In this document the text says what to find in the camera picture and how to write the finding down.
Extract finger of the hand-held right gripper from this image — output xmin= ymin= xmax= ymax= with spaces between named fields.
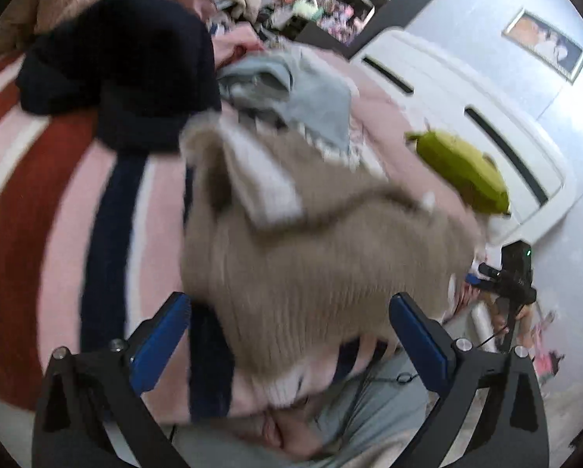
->
xmin=466 ymin=262 xmax=503 ymax=287

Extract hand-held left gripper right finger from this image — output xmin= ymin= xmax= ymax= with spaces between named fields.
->
xmin=389 ymin=291 xmax=550 ymax=468

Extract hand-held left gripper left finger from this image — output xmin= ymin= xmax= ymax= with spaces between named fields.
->
xmin=32 ymin=291 xmax=195 ymax=468

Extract beige knit sweater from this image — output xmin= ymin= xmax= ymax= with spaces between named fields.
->
xmin=179 ymin=114 xmax=487 ymax=408

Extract green plush toy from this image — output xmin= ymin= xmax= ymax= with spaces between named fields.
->
xmin=406 ymin=129 xmax=511 ymax=215

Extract pink red striped blanket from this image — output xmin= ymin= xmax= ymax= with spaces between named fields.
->
xmin=0 ymin=53 xmax=390 ymax=425

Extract white headboard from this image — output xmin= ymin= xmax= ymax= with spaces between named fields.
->
xmin=350 ymin=29 xmax=577 ymax=245

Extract grey-blue garment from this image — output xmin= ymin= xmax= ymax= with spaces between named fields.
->
xmin=217 ymin=46 xmax=353 ymax=154

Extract dark navy garment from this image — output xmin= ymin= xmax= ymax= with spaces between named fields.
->
xmin=17 ymin=0 xmax=222 ymax=153

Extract black cluttered shelf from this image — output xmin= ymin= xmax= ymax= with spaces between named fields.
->
xmin=267 ymin=0 xmax=455 ymax=47

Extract framed wall picture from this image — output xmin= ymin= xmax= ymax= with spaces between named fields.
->
xmin=502 ymin=8 xmax=583 ymax=83

